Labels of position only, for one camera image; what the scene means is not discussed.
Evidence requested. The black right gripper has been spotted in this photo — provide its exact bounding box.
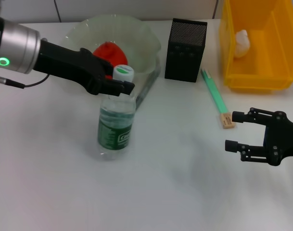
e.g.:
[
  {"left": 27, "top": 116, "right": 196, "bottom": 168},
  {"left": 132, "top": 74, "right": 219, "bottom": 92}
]
[{"left": 225, "top": 107, "right": 293, "bottom": 167}]

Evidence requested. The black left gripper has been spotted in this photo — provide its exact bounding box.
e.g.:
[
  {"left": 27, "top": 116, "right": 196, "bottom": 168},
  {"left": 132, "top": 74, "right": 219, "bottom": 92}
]
[{"left": 33, "top": 38, "right": 135, "bottom": 97}]

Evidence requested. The tan eraser block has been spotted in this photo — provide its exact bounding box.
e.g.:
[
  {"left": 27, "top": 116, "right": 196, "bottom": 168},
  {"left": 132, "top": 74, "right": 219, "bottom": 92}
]
[{"left": 219, "top": 113, "right": 236, "bottom": 130}]

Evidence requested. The red-orange knitted orange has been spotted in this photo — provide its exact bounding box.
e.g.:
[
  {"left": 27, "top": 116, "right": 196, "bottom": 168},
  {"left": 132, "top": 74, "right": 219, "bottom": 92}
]
[{"left": 92, "top": 41, "right": 128, "bottom": 80}]

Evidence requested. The clear green-label water bottle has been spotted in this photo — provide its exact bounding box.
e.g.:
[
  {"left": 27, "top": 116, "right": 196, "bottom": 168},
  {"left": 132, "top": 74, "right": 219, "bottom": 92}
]
[{"left": 97, "top": 64, "right": 137, "bottom": 161}]

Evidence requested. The white paper ball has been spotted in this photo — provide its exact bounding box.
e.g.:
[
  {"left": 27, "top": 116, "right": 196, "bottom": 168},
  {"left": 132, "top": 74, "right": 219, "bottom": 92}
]
[{"left": 233, "top": 29, "right": 252, "bottom": 58}]

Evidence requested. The dark grey marker pen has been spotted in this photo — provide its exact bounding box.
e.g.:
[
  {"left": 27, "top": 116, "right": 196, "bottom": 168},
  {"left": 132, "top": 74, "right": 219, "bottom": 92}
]
[{"left": 135, "top": 69, "right": 161, "bottom": 106}]

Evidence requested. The green glass fruit bowl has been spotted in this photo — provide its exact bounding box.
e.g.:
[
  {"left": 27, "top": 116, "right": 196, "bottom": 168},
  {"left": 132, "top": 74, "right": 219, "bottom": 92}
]
[{"left": 64, "top": 13, "right": 163, "bottom": 97}]

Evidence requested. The black mesh pen holder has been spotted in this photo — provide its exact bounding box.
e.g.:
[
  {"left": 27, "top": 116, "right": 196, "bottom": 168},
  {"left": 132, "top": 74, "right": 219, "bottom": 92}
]
[{"left": 164, "top": 18, "right": 208, "bottom": 83}]

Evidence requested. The yellow plastic bin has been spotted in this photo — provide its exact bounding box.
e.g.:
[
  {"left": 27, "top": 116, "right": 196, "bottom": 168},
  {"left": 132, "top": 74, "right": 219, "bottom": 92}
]
[{"left": 219, "top": 0, "right": 293, "bottom": 93}]

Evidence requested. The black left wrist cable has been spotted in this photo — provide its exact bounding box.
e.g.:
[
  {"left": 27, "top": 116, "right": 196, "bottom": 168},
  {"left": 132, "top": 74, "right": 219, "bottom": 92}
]
[{"left": 0, "top": 73, "right": 51, "bottom": 89}]

